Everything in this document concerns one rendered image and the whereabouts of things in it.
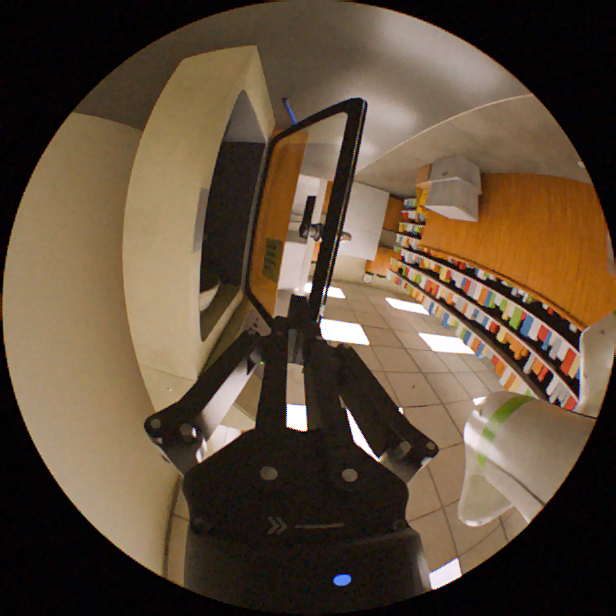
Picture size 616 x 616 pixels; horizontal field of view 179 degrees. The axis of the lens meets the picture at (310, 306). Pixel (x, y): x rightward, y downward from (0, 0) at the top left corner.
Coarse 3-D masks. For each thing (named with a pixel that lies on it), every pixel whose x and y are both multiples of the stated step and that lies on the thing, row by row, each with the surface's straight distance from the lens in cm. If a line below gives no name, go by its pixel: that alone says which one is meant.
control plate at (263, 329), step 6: (252, 312) 54; (252, 318) 52; (258, 318) 55; (246, 324) 48; (252, 324) 50; (258, 324) 53; (264, 324) 56; (258, 330) 51; (264, 330) 54; (270, 330) 57; (258, 366) 43; (264, 366) 45; (258, 372) 42
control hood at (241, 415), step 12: (240, 312) 51; (228, 324) 46; (240, 324) 47; (228, 336) 42; (216, 348) 39; (252, 384) 39; (240, 396) 35; (252, 396) 38; (240, 408) 34; (252, 408) 36; (228, 420) 37; (240, 420) 36; (252, 420) 36
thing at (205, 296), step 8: (200, 272) 49; (208, 272) 47; (200, 280) 48; (208, 280) 46; (216, 280) 43; (200, 288) 48; (208, 288) 46; (216, 288) 39; (200, 296) 36; (208, 296) 38; (200, 304) 37; (208, 304) 40; (200, 312) 40
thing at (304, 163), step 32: (320, 128) 36; (288, 160) 42; (320, 160) 32; (352, 160) 27; (288, 192) 38; (320, 192) 30; (288, 224) 36; (320, 224) 28; (256, 256) 49; (288, 256) 35; (256, 288) 48; (288, 288) 34; (320, 320) 28
